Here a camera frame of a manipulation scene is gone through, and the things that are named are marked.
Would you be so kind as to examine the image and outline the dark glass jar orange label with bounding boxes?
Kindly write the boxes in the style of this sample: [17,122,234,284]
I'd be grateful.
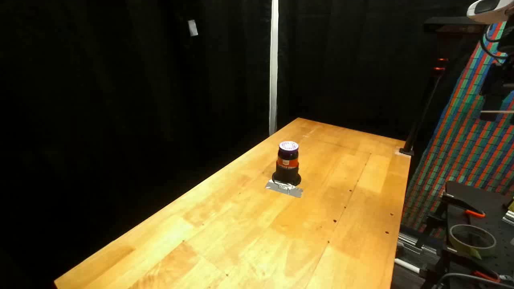
[275,140,304,186]

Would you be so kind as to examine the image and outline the white vertical pole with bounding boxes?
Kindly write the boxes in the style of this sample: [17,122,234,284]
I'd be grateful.
[267,0,282,137]

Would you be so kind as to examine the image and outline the small white tag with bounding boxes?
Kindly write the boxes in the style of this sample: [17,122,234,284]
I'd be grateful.
[187,18,202,39]

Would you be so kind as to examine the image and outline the black tripod stand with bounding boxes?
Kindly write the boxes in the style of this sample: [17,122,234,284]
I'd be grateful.
[401,55,450,157]

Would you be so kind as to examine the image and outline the multicoloured woven cloth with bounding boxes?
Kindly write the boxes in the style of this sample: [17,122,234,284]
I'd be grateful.
[402,16,514,235]

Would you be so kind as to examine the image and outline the aluminium rail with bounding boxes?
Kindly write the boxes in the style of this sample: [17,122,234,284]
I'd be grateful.
[394,231,447,278]

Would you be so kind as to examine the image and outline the black clamp orange handle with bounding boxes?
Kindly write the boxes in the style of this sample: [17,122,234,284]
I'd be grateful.
[439,191,491,222]

